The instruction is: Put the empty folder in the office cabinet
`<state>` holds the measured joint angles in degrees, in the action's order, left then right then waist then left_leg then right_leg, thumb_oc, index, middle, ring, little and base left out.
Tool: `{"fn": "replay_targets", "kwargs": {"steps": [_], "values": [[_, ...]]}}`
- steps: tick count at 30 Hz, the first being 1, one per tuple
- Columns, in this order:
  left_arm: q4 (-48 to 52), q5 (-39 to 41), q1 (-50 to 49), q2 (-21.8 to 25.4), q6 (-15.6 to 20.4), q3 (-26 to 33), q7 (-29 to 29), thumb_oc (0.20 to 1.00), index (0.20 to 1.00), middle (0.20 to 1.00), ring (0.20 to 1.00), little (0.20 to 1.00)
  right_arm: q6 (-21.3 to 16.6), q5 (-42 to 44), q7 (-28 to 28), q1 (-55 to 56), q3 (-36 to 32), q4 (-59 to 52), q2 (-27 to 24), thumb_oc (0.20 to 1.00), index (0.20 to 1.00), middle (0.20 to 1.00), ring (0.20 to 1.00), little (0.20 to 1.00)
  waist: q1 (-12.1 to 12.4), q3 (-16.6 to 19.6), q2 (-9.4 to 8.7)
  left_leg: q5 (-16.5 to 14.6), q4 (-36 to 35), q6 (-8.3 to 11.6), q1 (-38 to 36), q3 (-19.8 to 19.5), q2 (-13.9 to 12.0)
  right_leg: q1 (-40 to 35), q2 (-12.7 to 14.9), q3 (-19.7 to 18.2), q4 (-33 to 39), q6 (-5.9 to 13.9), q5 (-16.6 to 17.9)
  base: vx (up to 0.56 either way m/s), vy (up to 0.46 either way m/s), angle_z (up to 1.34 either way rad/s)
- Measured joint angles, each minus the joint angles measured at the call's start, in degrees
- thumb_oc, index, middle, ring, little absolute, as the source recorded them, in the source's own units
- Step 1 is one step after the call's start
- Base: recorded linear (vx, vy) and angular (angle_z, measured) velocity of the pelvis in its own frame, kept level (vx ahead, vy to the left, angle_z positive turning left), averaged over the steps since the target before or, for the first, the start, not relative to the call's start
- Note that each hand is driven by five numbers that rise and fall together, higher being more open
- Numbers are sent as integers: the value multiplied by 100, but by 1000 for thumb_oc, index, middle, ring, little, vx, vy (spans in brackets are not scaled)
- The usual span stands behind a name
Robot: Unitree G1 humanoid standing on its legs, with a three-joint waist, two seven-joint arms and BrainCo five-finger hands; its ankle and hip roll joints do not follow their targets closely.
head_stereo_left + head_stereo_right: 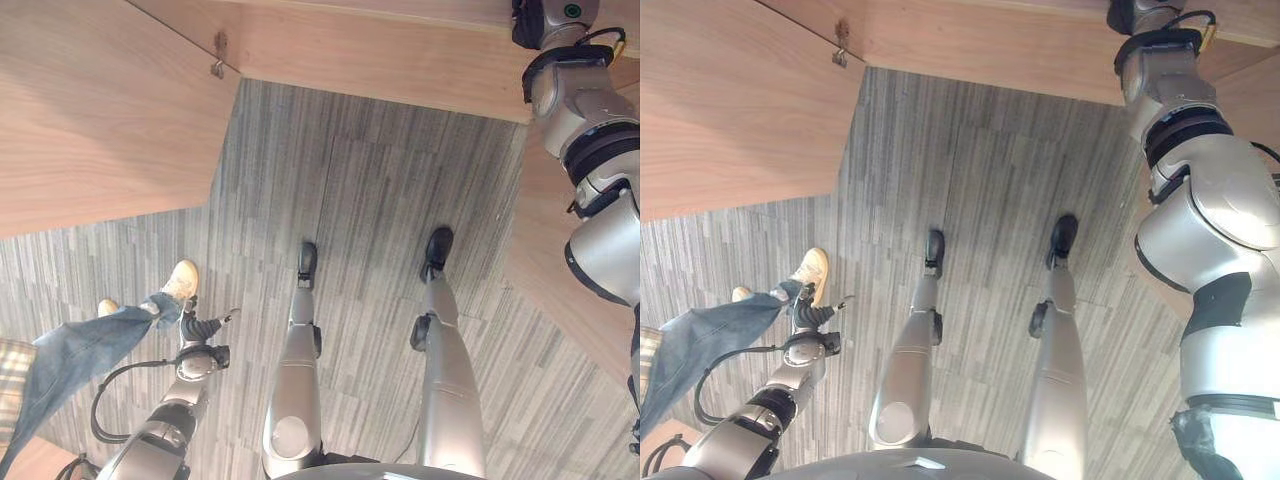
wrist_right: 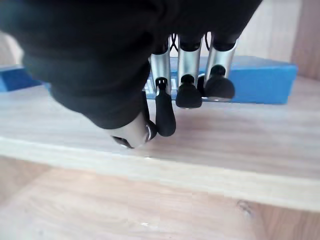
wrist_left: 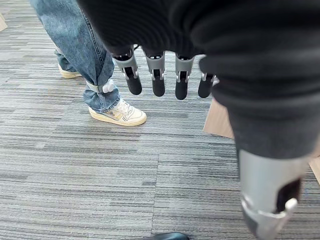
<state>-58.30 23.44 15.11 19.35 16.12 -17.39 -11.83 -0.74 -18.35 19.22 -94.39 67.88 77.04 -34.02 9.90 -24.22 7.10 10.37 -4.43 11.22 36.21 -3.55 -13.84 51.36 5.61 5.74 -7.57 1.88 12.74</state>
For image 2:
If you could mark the blue file folder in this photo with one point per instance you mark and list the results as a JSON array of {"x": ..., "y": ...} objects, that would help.
[
  {"x": 17, "y": 80},
  {"x": 260, "y": 83}
]

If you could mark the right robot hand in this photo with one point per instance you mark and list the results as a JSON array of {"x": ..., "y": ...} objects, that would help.
[{"x": 95, "y": 62}]

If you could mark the light wooden office cabinet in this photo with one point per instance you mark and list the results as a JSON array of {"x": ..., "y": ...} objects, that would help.
[{"x": 200, "y": 155}]

